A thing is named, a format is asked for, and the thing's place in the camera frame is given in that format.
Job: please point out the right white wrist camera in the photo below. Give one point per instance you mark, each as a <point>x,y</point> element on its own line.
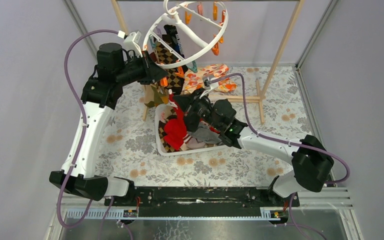
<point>210,84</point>

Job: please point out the wooden drying rack frame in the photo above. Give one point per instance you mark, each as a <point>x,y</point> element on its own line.
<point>261,89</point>

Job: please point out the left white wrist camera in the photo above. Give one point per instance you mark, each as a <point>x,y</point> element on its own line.
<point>131,41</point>

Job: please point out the orange patterned cloth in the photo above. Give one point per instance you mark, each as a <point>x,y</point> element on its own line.
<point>195,80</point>

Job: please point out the hanging brown argyle sock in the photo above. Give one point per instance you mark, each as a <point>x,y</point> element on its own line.
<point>176,76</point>

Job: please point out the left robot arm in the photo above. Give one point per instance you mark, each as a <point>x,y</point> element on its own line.
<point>114,70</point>

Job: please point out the brown argyle sock in basket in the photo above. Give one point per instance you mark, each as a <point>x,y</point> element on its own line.
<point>164,114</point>

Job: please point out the teal clothes peg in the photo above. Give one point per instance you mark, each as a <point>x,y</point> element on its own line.
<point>193,67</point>

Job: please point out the hanging black lettered sock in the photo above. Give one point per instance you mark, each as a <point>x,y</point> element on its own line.
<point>172,39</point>

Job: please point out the red sock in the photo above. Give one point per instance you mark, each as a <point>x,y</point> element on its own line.
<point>175,129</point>

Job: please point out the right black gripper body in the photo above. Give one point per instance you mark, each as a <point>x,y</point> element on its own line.
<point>202,107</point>

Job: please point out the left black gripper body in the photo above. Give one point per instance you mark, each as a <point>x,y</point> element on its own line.
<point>147,68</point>

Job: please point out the floral table cloth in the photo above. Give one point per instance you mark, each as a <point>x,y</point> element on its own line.
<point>128,145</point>

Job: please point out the orange clothes peg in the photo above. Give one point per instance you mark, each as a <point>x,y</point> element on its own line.
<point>164,82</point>

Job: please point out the hanging green striped sock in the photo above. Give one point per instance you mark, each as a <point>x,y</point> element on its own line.
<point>155,95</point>

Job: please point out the grey sock in basket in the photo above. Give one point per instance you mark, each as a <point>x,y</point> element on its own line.
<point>206,135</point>

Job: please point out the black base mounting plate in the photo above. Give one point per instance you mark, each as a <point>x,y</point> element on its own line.
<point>206,202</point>

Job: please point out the white round clip hanger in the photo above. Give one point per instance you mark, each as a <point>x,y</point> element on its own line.
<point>171,16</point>

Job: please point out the white laundry basket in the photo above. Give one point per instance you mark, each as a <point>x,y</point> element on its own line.
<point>207,148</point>

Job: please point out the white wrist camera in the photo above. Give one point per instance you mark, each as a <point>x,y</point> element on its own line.
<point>210,84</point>
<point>131,41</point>

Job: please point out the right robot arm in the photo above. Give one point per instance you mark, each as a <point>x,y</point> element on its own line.
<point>310,164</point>

